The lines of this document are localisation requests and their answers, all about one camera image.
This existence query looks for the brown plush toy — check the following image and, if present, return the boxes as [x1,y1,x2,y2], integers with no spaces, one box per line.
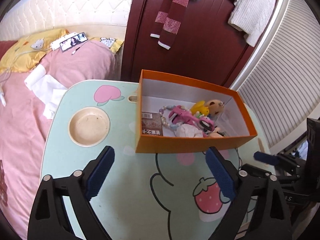
[204,99,225,116]

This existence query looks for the white paper ball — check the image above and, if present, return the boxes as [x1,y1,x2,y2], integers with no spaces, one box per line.
[175,124,203,138]

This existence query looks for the pink scissors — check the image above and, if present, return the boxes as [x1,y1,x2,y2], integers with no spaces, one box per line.
[169,105,215,132]

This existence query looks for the brown drink carton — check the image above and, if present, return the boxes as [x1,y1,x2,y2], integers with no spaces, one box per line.
[142,112,163,136]

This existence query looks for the orange cardboard box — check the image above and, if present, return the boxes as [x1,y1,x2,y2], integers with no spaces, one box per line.
[136,70,257,153]

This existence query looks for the big-eyed boy figurine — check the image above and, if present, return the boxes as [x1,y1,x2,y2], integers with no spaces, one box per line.
[206,127,225,138]

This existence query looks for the yellow hat dog figurine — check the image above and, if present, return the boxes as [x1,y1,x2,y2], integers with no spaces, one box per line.
[190,100,209,116]

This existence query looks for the white louvered closet door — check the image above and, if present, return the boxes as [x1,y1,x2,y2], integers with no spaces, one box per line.
[238,0,319,153]

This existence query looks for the pink bed quilt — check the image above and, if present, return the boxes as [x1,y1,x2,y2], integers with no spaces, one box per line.
[1,40,116,239]

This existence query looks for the white toilet paper roll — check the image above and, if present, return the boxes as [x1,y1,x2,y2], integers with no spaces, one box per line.
[24,64,67,120]

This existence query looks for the dark red wooden door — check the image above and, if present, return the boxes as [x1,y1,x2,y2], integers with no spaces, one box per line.
[121,0,254,87]

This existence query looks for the white knitted sweater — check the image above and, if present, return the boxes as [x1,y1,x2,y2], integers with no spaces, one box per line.
[228,0,276,47]

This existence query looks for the yellow cartoon pillow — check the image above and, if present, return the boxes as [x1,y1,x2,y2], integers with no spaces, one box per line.
[90,37,124,54]
[1,28,69,74]

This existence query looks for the white power strip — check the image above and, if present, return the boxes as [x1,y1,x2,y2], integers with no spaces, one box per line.
[50,32,78,50]

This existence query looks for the smartphone with lit screen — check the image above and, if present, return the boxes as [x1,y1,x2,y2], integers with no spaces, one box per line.
[60,32,88,52]

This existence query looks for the red striped scarf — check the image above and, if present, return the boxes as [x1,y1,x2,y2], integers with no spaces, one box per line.
[150,0,189,50]

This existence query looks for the cream tufted headboard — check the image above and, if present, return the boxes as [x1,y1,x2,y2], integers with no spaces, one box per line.
[1,0,132,40]

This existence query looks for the pastel bead bracelet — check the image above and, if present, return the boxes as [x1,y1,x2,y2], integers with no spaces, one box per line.
[159,104,187,130]

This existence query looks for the white charging cable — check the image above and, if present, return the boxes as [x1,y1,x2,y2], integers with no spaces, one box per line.
[0,45,53,107]

